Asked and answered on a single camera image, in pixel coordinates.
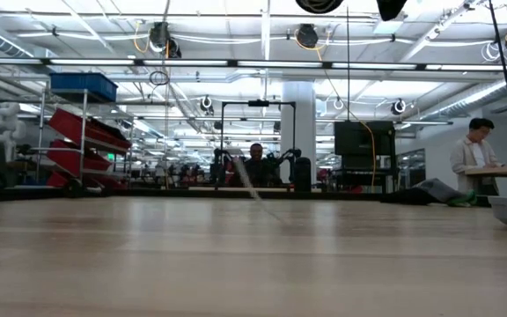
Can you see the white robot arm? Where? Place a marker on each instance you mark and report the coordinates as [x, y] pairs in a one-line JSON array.
[[5, 127]]

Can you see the black cabinet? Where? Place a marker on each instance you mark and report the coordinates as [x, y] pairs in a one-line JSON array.
[[359, 138]]

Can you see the red storage bin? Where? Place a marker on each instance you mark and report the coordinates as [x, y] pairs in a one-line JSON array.
[[68, 158], [57, 179], [73, 125]]

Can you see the small green object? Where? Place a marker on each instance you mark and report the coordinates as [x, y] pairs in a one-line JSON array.
[[465, 200]]

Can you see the standing person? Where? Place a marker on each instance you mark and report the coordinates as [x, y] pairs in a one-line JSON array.
[[469, 158]]

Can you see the black grey work glove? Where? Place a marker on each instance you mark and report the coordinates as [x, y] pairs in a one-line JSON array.
[[434, 189]]

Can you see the wooden desk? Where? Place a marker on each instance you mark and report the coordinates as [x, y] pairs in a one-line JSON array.
[[500, 171]]

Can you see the thin black vertical rod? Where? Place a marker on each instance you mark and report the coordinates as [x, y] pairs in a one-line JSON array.
[[348, 66]]

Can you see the blue storage bin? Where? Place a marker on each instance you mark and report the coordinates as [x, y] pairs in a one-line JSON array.
[[82, 83]]

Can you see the black cylinder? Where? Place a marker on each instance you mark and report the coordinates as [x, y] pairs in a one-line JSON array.
[[303, 176]]

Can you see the black background rig frame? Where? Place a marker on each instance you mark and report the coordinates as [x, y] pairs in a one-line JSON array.
[[258, 103]]

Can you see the white building column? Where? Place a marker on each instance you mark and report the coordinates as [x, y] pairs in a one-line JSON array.
[[297, 123]]

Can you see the black aluminium table frame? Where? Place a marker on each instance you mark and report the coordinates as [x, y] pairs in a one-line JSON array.
[[148, 193]]

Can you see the metal shelf rack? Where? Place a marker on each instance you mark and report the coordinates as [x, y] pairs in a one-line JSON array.
[[84, 110]]

